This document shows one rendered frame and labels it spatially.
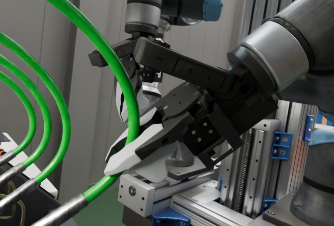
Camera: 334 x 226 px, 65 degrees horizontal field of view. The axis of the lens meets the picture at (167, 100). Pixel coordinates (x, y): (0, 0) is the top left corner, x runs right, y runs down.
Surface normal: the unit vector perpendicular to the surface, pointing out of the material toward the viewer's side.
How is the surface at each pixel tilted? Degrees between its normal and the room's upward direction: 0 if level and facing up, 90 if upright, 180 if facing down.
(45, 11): 90
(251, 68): 81
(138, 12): 90
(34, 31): 90
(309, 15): 72
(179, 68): 103
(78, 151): 90
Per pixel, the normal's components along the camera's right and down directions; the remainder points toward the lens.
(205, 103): 0.72, -0.26
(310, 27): -0.13, -0.07
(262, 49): -0.30, -0.30
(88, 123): 0.74, 0.15
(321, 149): -0.88, -0.08
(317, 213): -0.61, -0.33
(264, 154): -0.65, -0.04
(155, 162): 0.19, 0.29
